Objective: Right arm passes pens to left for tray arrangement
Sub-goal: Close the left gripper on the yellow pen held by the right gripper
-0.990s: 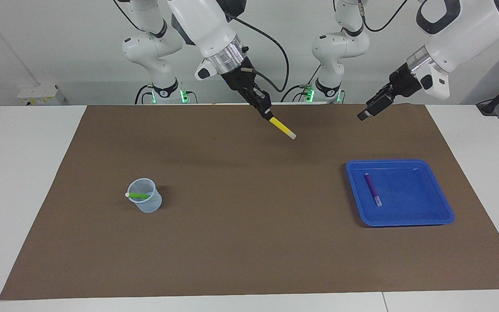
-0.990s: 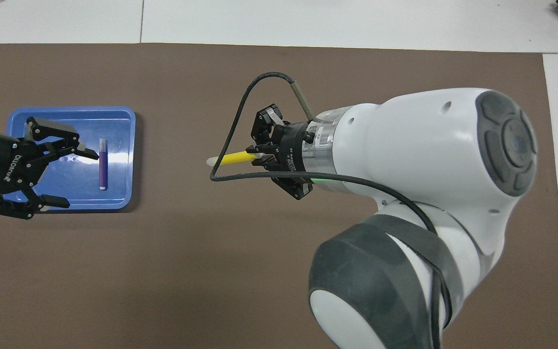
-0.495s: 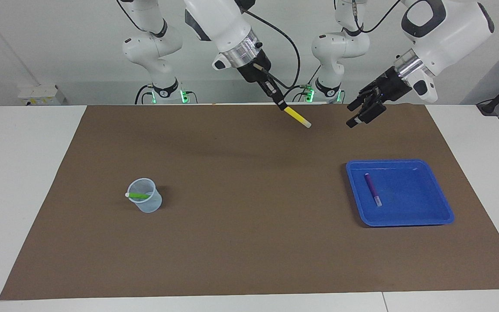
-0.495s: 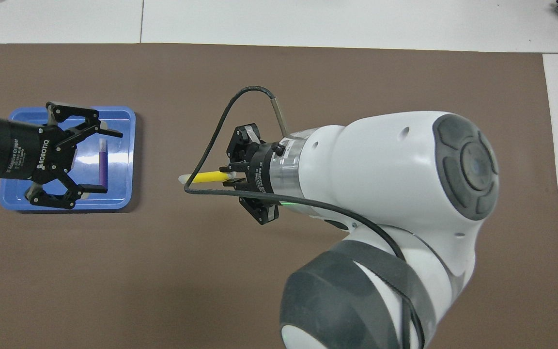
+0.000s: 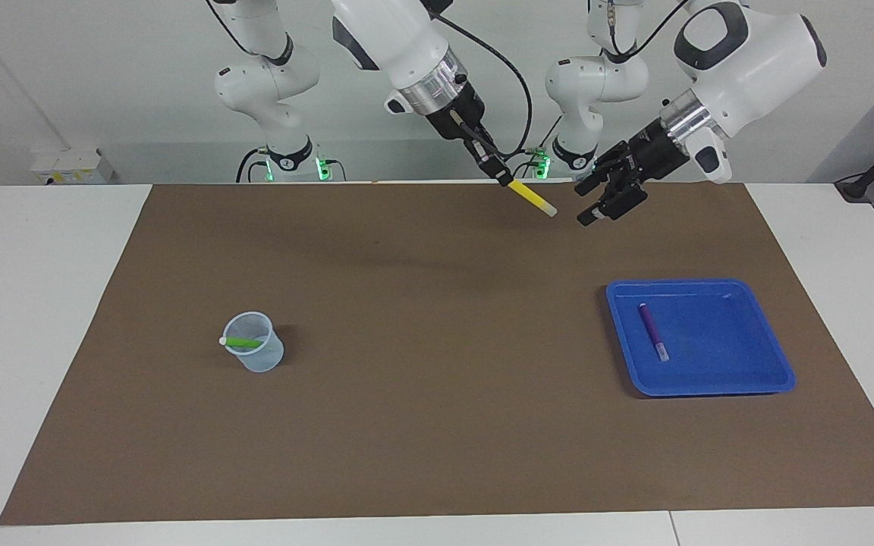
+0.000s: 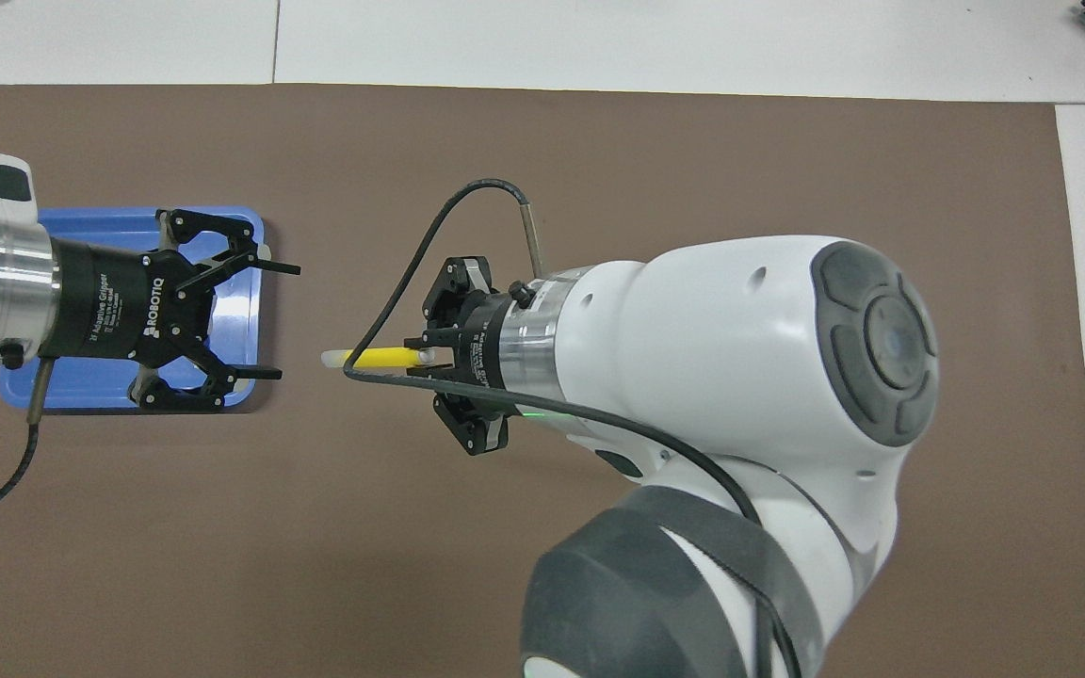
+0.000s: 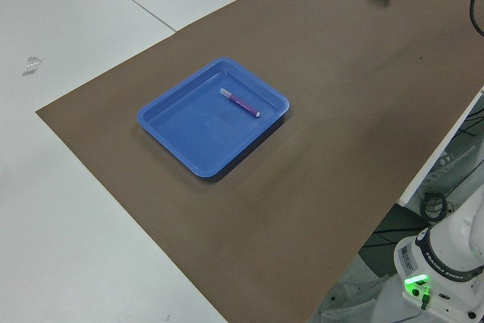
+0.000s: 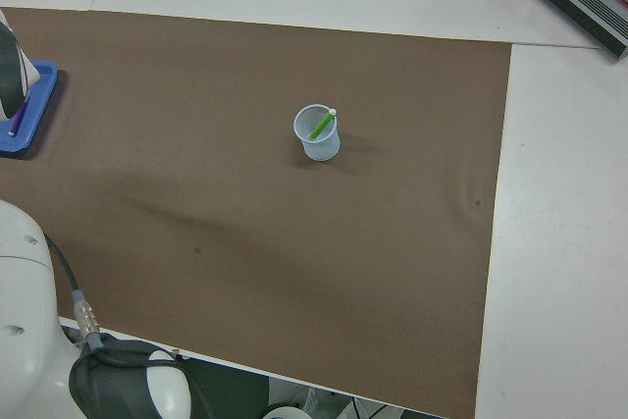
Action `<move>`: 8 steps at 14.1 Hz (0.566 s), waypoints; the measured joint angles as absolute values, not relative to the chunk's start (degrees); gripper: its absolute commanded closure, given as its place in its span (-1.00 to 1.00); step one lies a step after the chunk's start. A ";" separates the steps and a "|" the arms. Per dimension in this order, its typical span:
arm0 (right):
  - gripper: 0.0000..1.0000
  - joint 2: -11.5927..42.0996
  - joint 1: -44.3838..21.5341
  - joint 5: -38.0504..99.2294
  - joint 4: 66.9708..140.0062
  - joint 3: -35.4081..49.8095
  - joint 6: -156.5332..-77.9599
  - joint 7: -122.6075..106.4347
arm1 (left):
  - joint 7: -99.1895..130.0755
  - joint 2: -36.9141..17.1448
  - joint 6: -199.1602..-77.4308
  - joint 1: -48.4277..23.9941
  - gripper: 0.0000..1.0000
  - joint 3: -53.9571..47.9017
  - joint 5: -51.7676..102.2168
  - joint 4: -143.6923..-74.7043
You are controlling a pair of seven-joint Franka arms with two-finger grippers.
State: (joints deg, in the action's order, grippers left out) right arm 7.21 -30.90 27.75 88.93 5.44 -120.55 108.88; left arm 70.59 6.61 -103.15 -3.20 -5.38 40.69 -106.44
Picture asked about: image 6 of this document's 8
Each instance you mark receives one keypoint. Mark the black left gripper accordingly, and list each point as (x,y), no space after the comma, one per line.
(109,301)

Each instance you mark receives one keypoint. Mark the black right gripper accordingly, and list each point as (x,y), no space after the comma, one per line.
(488,353)

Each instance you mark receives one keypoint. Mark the yellow pen with white cap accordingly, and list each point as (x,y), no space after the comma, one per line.
(382,358)

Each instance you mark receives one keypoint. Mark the blue plastic tray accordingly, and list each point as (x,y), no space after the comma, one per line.
(81,388)

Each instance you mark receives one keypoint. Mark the brown table mat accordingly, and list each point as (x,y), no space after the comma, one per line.
(505,527)

